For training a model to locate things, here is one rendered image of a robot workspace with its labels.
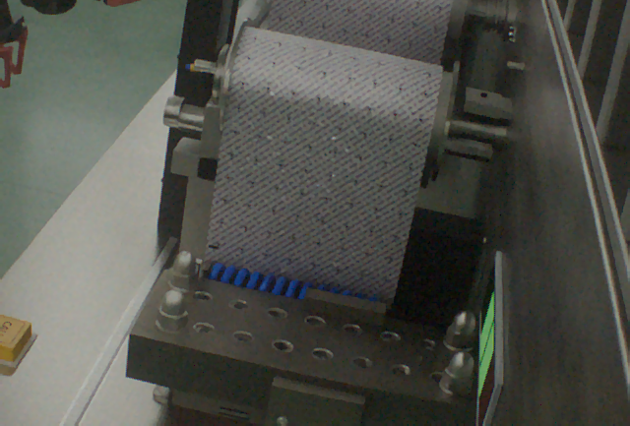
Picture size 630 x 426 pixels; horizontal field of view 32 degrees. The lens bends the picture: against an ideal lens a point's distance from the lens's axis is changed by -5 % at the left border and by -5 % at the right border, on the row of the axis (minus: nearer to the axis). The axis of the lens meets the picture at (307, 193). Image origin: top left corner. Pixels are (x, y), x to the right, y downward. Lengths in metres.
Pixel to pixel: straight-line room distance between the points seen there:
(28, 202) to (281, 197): 2.57
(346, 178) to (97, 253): 0.48
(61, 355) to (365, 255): 0.40
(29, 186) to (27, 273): 2.39
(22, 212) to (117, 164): 1.85
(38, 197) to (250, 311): 2.63
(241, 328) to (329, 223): 0.17
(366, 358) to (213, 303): 0.19
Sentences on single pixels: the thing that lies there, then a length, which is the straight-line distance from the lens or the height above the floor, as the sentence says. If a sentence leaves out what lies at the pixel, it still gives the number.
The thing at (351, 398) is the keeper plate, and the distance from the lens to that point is 1.21.
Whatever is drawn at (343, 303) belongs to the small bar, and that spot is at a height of 1.05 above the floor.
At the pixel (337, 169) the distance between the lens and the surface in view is 1.32.
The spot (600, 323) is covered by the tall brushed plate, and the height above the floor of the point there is 1.42.
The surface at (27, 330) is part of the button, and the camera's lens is 1.43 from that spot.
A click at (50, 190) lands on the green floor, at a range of 3.96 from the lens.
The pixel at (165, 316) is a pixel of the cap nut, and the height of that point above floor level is 1.05.
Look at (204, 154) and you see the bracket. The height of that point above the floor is 1.14.
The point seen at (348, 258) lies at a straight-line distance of 1.37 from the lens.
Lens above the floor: 1.69
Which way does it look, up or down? 24 degrees down
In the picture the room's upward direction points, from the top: 10 degrees clockwise
